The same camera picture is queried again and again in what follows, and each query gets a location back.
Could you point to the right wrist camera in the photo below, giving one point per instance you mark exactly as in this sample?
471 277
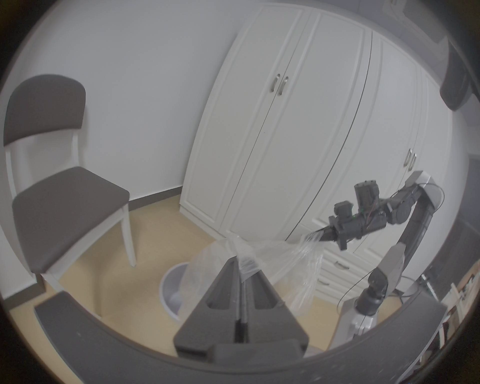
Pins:
342 210

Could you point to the clear plastic bag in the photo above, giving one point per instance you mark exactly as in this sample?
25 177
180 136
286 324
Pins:
277 258

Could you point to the white chair dark grey cushions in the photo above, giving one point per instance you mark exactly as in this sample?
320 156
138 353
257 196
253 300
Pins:
67 210

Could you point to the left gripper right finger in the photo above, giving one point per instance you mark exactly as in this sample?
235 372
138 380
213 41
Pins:
270 318

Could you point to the white trash bin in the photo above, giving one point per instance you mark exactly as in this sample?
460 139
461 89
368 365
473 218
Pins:
170 288

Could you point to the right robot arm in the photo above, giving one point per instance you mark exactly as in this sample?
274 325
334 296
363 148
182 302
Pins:
416 225

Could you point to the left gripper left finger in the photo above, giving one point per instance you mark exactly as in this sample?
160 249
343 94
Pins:
210 318

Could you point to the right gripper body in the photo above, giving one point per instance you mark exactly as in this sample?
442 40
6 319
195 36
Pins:
352 227

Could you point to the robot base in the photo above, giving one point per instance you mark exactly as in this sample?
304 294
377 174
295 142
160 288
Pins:
352 326

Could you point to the white wardrobe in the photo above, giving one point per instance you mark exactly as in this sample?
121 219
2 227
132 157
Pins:
300 131

